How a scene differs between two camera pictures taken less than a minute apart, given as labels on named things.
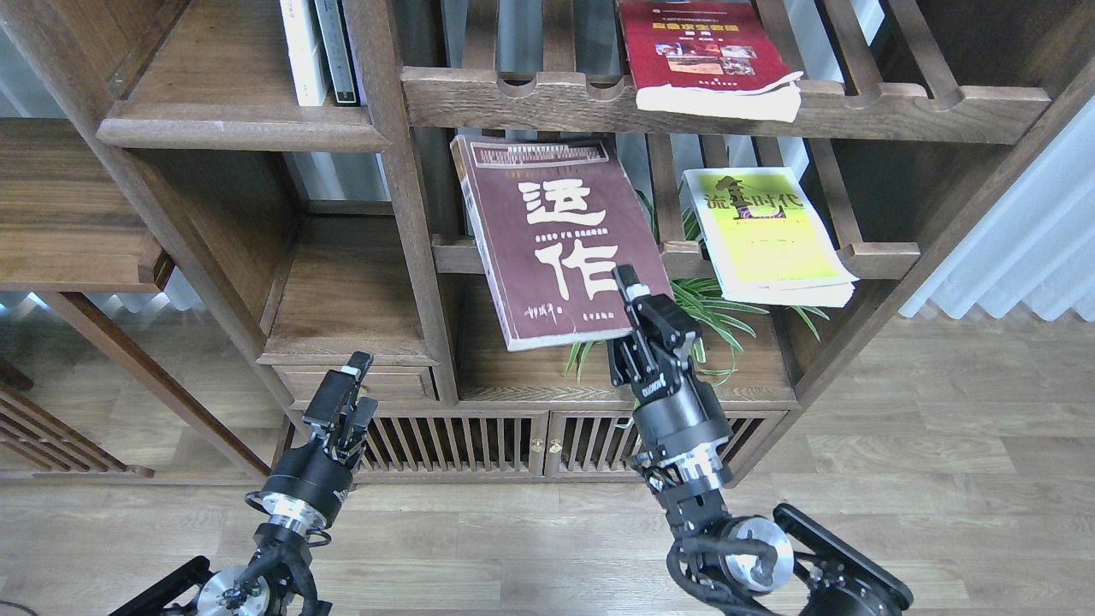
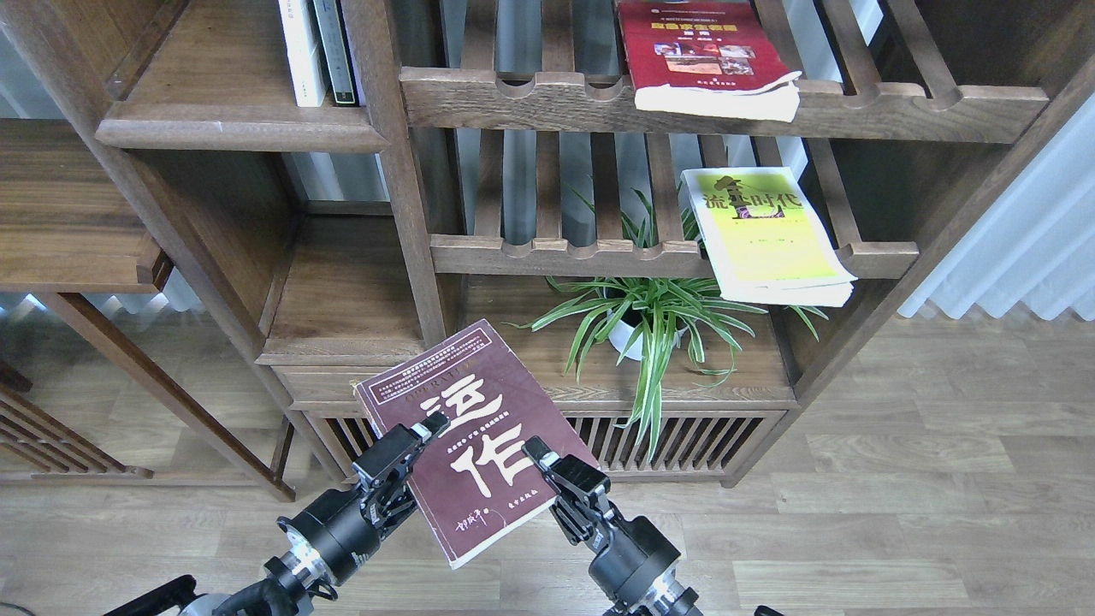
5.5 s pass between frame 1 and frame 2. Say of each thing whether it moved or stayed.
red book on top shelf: stayed
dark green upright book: stayed
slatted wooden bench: stayed
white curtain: stayed
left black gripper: moved
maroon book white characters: moved
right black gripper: moved
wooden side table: stayed
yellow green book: stayed
